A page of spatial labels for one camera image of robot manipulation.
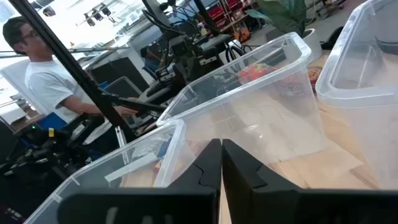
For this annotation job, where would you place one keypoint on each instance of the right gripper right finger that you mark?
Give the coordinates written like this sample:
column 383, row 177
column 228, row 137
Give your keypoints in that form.
column 267, row 202

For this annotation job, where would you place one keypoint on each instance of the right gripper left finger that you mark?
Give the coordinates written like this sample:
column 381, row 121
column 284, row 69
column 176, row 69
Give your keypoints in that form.
column 192, row 202

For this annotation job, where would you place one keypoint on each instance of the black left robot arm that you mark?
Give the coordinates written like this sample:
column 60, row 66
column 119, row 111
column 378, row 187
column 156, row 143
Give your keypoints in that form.
column 161, row 12

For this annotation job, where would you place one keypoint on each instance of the red storage bins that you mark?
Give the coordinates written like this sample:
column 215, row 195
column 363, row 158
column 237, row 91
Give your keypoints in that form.
column 217, row 11

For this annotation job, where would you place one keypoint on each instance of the red orange noodle package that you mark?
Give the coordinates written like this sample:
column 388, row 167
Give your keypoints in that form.
column 256, row 72

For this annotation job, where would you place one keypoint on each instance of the blue noodle package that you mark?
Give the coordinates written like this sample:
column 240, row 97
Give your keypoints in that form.
column 163, row 151

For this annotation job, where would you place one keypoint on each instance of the black computer monitor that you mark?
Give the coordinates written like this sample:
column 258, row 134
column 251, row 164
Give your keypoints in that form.
column 118, row 73

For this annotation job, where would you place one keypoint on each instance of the green plant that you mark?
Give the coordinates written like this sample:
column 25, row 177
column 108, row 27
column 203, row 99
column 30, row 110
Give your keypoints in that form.
column 283, row 14

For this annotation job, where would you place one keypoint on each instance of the white plant pot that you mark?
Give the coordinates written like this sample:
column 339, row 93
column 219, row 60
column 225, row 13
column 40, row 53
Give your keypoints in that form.
column 312, row 42

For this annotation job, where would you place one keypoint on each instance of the person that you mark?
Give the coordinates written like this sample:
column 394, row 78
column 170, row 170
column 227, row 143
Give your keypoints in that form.
column 49, row 84

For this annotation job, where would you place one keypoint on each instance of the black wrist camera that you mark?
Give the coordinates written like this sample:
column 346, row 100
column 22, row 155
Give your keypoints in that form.
column 180, row 47

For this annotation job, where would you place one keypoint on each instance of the black metal frame strut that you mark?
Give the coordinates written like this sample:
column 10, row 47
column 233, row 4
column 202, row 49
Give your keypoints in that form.
column 77, row 74

